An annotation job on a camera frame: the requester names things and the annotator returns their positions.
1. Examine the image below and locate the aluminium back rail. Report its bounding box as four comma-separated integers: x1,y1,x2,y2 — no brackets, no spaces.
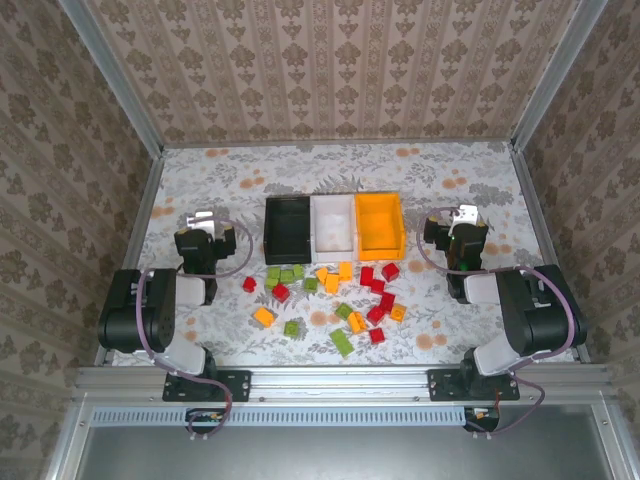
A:
160,135,515,149

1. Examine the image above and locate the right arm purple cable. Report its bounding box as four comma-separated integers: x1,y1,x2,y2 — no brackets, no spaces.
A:
417,207,576,439

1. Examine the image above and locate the orange plastic bin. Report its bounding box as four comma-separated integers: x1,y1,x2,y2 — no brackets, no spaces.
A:
353,191,405,263

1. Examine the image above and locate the floral table cover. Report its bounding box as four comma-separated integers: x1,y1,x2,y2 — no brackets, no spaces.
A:
110,142,579,367

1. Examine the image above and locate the right aluminium side rail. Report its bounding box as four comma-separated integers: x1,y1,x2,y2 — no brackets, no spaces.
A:
509,144,593,364

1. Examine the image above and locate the grey metal panel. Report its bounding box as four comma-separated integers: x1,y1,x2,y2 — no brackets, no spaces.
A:
47,402,629,480

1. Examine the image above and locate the black plastic bin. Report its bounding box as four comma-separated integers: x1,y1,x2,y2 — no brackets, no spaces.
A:
263,195,314,266

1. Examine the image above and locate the aluminium frame post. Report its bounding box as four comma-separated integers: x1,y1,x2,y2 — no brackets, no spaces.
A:
509,0,610,151
57,0,166,159

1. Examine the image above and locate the long green lego brick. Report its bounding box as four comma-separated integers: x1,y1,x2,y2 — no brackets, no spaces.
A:
328,328,356,359

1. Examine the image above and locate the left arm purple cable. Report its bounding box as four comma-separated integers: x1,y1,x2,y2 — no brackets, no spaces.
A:
134,212,255,441

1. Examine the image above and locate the left black connector box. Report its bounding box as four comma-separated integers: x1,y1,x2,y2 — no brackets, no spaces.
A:
185,407,227,435

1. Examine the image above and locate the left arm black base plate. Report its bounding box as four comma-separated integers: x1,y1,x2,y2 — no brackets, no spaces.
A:
162,368,252,403

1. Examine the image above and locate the aluminium mounting rail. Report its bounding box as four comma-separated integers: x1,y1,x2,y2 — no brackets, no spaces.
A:
73,363,615,404

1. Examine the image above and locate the slotted white cable duct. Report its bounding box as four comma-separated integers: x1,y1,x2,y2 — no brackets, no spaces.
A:
91,404,469,428

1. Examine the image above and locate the black connector box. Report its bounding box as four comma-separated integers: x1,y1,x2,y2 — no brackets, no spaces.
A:
462,405,501,434
185,407,227,435

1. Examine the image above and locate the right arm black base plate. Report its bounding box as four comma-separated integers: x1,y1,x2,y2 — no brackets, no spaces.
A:
427,368,521,402

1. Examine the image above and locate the right black connector box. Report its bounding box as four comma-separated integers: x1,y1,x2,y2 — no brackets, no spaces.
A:
462,405,501,434

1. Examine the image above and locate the aluminium side rail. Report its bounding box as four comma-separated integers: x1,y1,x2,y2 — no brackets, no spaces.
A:
509,144,593,364
93,149,166,366

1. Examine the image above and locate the white plastic bin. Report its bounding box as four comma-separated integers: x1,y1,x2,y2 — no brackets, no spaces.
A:
309,193,359,264

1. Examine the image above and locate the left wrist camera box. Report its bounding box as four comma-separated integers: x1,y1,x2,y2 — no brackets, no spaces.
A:
184,209,218,232

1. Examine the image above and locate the left aluminium frame post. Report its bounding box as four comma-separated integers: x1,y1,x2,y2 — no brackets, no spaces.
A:
57,0,166,159

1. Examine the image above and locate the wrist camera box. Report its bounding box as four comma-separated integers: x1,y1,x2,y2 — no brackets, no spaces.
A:
451,204,482,227
184,209,218,232

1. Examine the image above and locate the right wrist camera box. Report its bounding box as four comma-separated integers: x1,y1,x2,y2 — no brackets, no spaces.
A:
451,204,482,227

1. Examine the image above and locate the left aluminium side rail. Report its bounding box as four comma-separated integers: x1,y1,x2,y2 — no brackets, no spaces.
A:
93,149,166,366

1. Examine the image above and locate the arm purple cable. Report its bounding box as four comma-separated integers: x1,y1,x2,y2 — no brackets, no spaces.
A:
417,207,576,439
134,212,255,441

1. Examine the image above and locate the right aluminium frame post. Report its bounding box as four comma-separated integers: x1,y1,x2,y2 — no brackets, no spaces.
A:
509,0,610,151

